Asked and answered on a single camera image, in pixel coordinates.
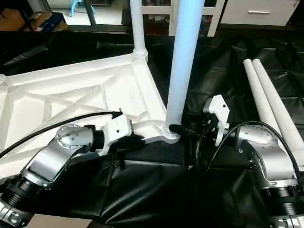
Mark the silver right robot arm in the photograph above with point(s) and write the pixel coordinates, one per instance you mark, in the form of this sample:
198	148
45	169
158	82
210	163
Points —
270	161

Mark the grey metal pole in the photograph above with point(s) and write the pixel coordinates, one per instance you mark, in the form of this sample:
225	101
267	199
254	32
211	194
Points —
90	12

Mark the white drawer unit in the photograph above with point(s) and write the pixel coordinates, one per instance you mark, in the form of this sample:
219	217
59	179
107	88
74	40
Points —
259	12

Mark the black work mat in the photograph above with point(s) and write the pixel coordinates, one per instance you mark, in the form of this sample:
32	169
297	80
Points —
156	194

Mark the blue box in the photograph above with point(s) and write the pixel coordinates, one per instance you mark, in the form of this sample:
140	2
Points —
51	21

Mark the white plastic table top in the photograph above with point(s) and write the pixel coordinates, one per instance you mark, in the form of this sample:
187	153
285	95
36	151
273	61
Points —
71	95

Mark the brown cardboard board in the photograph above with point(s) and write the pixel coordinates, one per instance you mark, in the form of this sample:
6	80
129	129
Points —
16	21

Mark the white plastic table leg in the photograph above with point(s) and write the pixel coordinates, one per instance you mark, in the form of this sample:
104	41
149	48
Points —
138	26
280	104
183	61
263	99

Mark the white glass door cabinet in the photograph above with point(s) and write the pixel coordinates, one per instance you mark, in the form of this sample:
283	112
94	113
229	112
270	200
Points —
211	14

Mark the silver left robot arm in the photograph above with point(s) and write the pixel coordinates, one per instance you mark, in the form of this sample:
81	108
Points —
52	161

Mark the turquoise plastic stool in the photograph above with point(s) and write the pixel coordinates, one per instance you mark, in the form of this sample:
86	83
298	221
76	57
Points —
78	5

